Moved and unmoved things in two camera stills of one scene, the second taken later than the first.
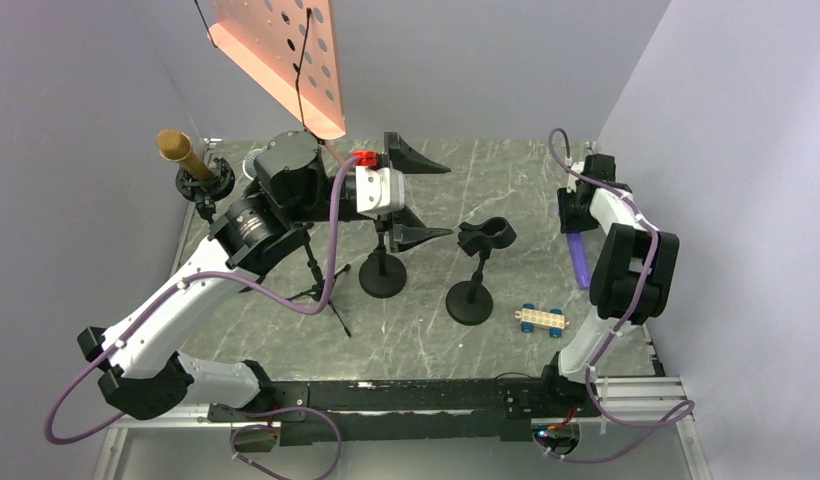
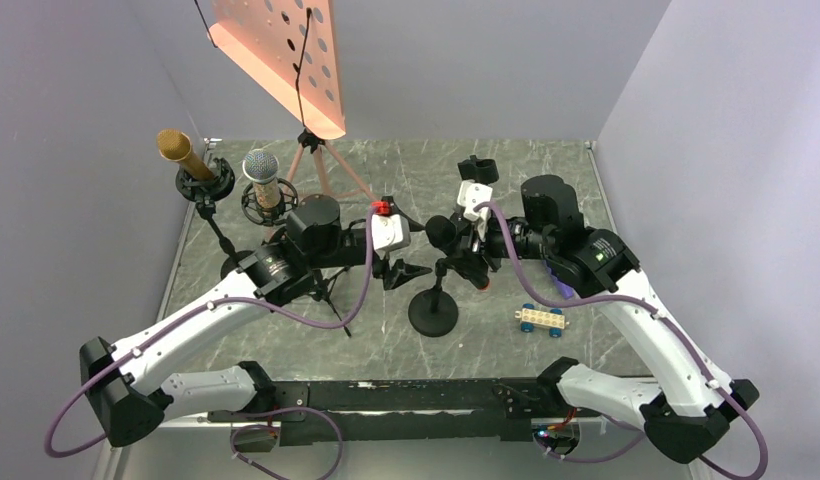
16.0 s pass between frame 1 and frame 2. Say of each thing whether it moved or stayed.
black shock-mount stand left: stayed
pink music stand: stayed
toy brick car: stayed
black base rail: stayed
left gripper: moved
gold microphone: stayed
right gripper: moved
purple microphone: moved
